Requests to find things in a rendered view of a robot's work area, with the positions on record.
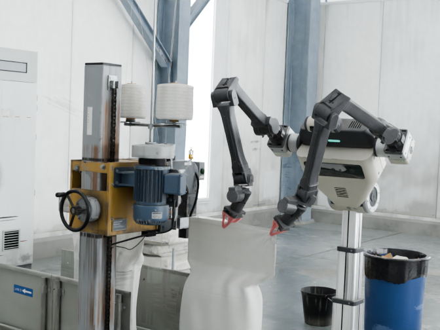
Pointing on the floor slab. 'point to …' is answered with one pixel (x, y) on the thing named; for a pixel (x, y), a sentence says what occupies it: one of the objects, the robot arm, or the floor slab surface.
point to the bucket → (317, 305)
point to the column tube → (85, 317)
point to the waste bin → (394, 289)
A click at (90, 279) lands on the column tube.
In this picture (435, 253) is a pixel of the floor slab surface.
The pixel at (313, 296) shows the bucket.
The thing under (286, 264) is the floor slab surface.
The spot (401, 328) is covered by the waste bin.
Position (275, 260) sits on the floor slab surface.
